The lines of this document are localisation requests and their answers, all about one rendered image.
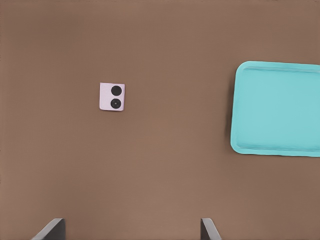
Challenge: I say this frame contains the pale lilac phone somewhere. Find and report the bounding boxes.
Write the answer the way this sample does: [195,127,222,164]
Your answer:
[99,82,126,112]

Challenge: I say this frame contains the pale blue-green tray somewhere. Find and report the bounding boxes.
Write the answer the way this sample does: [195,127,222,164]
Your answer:
[230,60,320,158]

